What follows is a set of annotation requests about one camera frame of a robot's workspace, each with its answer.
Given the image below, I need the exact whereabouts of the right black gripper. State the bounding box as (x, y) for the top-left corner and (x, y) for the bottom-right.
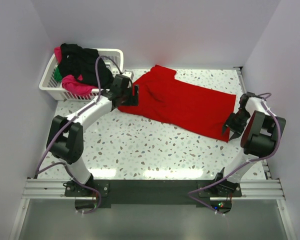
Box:
(222, 108), (251, 140)

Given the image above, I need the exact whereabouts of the red t shirt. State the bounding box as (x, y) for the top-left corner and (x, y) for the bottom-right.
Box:
(118, 65), (236, 142)

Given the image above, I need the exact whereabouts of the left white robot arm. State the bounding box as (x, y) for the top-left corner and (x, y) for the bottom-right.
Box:
(46, 71), (139, 196)

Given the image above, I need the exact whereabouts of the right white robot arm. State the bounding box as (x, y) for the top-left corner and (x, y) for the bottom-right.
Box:
(211, 92), (286, 197)

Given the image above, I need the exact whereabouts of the pink t shirt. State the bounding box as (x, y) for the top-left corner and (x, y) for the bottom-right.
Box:
(54, 46), (97, 97)

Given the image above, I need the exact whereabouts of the black t shirt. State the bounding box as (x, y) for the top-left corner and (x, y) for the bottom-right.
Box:
(60, 43), (114, 88)

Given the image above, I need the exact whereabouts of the green t shirt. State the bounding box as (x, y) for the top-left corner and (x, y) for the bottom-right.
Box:
(53, 66), (63, 83)

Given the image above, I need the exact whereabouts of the white plastic laundry basket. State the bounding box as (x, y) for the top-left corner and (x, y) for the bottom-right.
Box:
(38, 48), (124, 104)

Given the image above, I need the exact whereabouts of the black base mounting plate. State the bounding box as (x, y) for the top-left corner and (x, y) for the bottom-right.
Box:
(63, 179), (242, 213)

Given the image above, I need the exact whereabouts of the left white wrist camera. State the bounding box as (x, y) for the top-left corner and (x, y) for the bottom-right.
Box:
(122, 71), (134, 80)

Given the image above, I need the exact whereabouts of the aluminium frame rail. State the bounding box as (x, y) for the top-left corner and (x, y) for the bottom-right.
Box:
(22, 178), (285, 200)

